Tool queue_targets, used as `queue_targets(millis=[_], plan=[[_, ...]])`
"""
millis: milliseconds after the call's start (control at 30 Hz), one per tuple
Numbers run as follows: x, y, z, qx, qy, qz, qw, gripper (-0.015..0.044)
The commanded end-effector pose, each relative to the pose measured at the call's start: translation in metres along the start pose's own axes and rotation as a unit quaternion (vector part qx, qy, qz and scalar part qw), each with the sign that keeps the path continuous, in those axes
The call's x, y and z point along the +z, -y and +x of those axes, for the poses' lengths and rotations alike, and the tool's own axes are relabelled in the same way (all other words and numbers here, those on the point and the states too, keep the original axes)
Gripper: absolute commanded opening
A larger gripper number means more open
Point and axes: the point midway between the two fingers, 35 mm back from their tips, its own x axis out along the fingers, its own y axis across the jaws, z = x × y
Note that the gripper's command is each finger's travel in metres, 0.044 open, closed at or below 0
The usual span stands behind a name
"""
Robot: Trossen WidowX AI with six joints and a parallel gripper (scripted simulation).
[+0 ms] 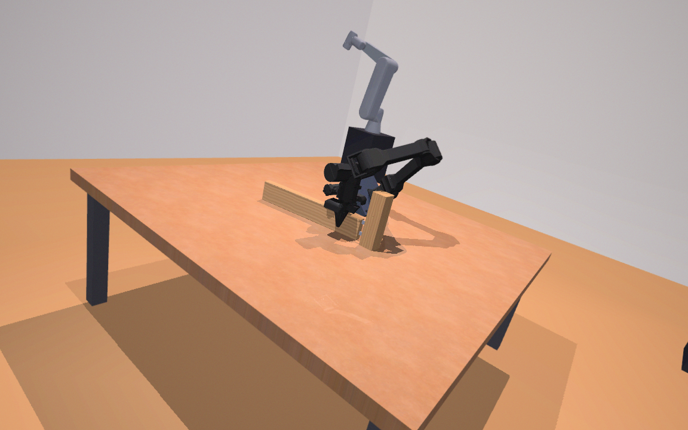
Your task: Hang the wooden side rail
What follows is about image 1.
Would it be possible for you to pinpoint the brown wooden board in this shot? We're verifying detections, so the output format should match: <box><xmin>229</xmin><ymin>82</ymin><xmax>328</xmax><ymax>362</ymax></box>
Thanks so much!
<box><xmin>262</xmin><ymin>180</ymin><xmax>365</xmax><ymax>240</ymax></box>

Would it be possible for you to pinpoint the wooden post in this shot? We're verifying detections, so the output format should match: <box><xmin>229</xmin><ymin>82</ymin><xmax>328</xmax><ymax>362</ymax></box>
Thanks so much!
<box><xmin>359</xmin><ymin>190</ymin><xmax>394</xmax><ymax>251</ymax></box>

